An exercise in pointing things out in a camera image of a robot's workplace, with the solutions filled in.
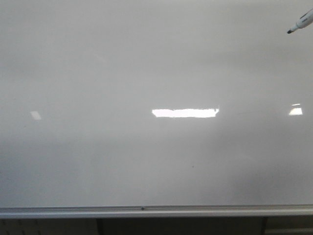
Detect white whiteboard with aluminium frame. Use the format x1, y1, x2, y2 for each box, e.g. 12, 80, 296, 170
0, 0, 313, 219

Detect white black whiteboard marker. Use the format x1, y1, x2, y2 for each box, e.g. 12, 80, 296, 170
287, 9, 313, 34

